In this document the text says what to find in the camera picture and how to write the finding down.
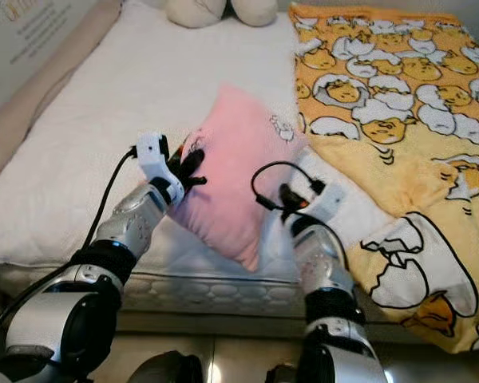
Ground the pink plush pillow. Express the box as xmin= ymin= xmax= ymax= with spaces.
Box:
xmin=172 ymin=82 xmax=308 ymax=272

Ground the white quilted mattress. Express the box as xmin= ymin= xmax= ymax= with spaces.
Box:
xmin=0 ymin=2 xmax=400 ymax=316

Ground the beige bed base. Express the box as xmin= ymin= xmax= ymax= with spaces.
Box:
xmin=0 ymin=279 xmax=440 ymax=340

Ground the yellow egg print blanket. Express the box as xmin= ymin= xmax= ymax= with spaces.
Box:
xmin=287 ymin=2 xmax=479 ymax=353

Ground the beige plush cushion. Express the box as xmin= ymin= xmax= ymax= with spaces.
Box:
xmin=228 ymin=0 xmax=279 ymax=28
xmin=166 ymin=0 xmax=228 ymax=30

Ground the grey robot left leg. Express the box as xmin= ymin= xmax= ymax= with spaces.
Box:
xmin=128 ymin=351 xmax=204 ymax=383

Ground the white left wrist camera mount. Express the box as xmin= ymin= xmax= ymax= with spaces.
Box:
xmin=136 ymin=133 xmax=184 ymax=204

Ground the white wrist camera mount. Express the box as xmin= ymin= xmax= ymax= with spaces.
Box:
xmin=136 ymin=133 xmax=184 ymax=204
xmin=307 ymin=180 xmax=350 ymax=226

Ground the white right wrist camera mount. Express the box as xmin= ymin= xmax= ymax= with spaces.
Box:
xmin=307 ymin=180 xmax=350 ymax=226

